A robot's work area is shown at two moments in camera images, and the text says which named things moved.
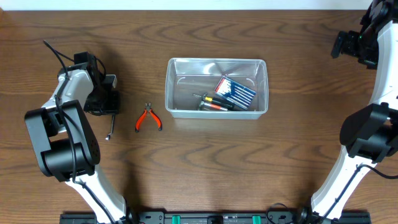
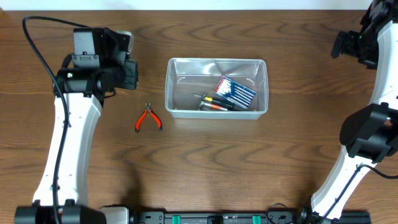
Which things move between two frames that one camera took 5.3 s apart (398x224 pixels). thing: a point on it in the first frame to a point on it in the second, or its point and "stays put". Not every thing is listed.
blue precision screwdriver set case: [237, 93] stays put
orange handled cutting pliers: [148, 109] stays put
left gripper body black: [104, 104] to [131, 74]
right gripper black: [347, 48] stays put
